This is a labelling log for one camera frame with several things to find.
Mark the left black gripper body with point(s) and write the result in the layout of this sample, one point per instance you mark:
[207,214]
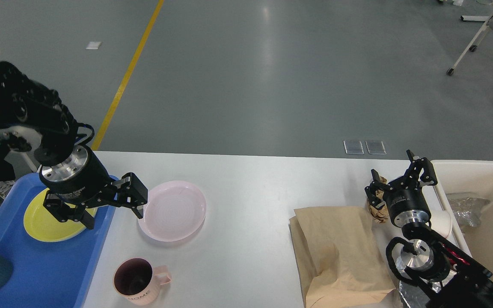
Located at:
[79,179]

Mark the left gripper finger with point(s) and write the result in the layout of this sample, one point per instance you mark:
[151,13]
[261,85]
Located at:
[63,212]
[128,192]

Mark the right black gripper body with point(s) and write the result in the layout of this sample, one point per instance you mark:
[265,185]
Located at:
[406,205]

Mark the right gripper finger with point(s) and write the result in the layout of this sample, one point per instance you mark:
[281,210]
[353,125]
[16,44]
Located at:
[420,173]
[376,189]

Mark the pink plate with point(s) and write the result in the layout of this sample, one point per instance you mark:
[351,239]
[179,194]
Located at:
[175,210]

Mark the pink HOME mug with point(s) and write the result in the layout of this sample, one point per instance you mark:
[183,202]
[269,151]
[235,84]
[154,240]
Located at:
[139,282]

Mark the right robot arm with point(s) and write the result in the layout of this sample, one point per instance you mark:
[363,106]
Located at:
[422,257]

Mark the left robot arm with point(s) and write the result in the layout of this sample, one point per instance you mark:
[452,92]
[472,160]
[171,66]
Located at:
[33,118]

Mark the yellow plate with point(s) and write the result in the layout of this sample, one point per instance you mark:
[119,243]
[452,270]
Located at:
[42,226]

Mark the crumpled brown paper ball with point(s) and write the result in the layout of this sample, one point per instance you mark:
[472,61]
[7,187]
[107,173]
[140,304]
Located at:
[379,215]

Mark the right floor outlet plate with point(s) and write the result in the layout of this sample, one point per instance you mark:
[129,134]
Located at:
[375,147]

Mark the floor outlet plate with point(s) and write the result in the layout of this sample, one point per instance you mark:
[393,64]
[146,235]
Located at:
[353,147]
[375,147]

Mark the white paper cup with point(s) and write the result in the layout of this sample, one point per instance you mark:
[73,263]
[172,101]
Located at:
[441,222]

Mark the left floor outlet plate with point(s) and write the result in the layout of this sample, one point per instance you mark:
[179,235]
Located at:
[353,147]

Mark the crumpled clear plastic wrap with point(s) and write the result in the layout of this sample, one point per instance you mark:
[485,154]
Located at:
[467,208]

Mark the blue plastic tray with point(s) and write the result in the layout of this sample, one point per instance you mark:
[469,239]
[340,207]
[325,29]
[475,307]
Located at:
[46,275]

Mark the white plastic bin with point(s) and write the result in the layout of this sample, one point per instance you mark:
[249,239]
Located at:
[469,177]

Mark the crushed red can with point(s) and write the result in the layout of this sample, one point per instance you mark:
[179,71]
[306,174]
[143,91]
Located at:
[455,257]

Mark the brown paper bag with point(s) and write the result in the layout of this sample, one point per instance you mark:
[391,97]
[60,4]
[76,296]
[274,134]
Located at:
[337,257]

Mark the white rolling stand right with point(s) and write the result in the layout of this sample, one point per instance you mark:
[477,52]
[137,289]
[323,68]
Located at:
[477,34]

